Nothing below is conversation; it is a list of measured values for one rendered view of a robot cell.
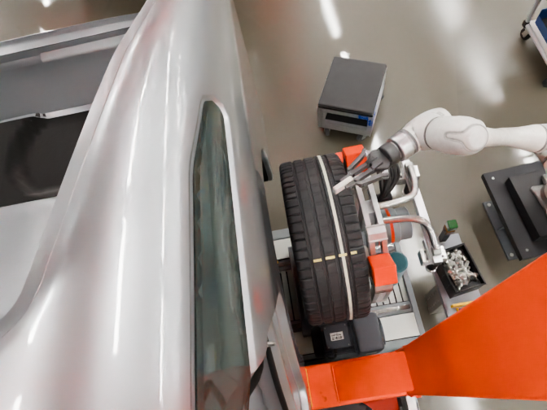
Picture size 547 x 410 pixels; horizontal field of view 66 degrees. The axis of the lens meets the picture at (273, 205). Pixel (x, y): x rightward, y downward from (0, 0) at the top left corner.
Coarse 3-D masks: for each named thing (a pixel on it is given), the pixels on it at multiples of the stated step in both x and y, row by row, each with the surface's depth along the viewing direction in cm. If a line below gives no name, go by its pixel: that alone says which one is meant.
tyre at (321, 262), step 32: (288, 192) 145; (320, 192) 142; (288, 224) 140; (320, 224) 138; (352, 224) 137; (320, 256) 137; (352, 256) 137; (320, 288) 140; (352, 288) 141; (320, 320) 152
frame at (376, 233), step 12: (360, 192) 146; (372, 192) 146; (360, 204) 145; (372, 204) 146; (372, 228) 141; (384, 228) 140; (372, 240) 141; (384, 240) 141; (372, 252) 142; (384, 252) 142; (372, 288) 155; (384, 288) 147; (372, 300) 162; (384, 300) 165
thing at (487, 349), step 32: (544, 256) 48; (512, 288) 57; (544, 288) 49; (448, 320) 89; (480, 320) 71; (512, 320) 59; (544, 320) 51; (416, 352) 128; (448, 352) 94; (480, 352) 74; (512, 352) 61; (544, 352) 52; (416, 384) 137; (448, 384) 99; (480, 384) 77; (512, 384) 63; (544, 384) 54
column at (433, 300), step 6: (432, 288) 218; (432, 294) 220; (438, 294) 210; (426, 300) 236; (432, 300) 222; (438, 300) 212; (432, 306) 224; (438, 306) 214; (432, 312) 229; (438, 312) 232
